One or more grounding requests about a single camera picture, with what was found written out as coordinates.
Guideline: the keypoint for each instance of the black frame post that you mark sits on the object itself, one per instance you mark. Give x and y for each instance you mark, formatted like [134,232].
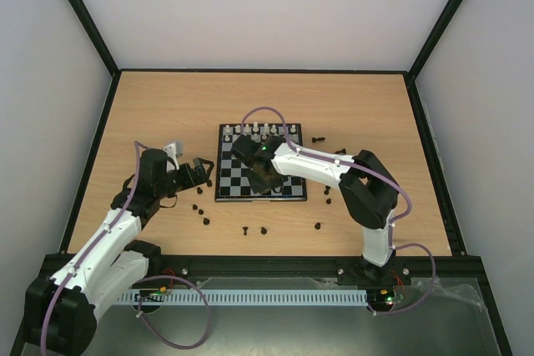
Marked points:
[84,16]
[435,35]

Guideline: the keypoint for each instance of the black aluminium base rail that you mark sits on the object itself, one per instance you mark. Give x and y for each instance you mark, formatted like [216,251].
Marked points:
[346,270]

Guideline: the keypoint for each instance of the right circuit board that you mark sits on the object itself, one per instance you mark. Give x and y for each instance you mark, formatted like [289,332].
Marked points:
[392,296]

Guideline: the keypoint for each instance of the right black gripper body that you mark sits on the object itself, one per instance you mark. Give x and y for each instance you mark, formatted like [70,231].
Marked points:
[262,177]

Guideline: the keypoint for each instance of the left black frame post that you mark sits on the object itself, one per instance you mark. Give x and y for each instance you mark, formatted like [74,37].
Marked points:
[84,16]

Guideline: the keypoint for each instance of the circuit board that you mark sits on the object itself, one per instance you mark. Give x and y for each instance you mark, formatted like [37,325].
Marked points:
[392,296]
[154,295]

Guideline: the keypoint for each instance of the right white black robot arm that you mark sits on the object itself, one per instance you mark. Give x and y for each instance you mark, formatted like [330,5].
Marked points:
[369,191]

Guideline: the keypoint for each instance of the black and silver chessboard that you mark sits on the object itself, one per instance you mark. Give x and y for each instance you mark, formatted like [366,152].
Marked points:
[242,170]

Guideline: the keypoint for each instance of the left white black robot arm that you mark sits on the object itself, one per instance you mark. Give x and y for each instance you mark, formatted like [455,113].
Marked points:
[62,311]

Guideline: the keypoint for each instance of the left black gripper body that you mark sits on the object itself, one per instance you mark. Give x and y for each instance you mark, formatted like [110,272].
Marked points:
[188,181]

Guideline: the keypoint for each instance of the right black frame post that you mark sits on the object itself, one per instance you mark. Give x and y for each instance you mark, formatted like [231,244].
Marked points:
[435,35]

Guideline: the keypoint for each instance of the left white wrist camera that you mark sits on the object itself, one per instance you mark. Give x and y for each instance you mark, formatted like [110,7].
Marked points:
[174,151]

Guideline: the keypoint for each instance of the left circuit board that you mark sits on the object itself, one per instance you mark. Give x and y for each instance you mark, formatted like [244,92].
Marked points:
[154,295]

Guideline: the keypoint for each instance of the light blue slotted cable duct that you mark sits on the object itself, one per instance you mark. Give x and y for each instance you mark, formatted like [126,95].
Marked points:
[267,297]

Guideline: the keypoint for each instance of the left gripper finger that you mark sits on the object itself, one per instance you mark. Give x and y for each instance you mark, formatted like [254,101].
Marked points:
[205,172]
[202,161]

